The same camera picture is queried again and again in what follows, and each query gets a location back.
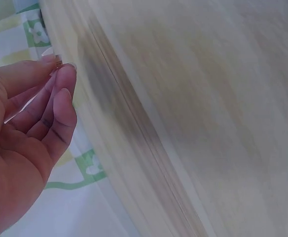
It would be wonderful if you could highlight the person's left hand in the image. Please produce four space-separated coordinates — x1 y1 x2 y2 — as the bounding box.
0 54 78 237

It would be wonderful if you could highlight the clear plastic stick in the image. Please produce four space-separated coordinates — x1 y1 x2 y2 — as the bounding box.
3 55 64 124

